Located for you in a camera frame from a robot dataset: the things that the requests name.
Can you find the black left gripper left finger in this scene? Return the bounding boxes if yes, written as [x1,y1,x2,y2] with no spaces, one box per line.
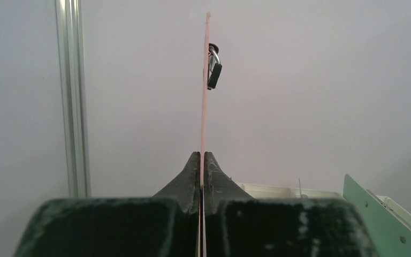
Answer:
[14,152,200,256]

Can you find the pink paper sheet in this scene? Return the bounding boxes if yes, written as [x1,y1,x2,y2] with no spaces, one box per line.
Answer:
[199,12,211,256]

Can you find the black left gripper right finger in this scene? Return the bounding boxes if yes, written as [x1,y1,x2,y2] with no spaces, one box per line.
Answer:
[204,152,378,256]

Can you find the white file organizer rack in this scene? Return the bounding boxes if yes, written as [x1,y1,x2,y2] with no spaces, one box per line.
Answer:
[237,183,411,230]

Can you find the green clipboard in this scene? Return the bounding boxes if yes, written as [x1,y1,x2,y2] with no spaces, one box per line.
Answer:
[342,174,411,256]

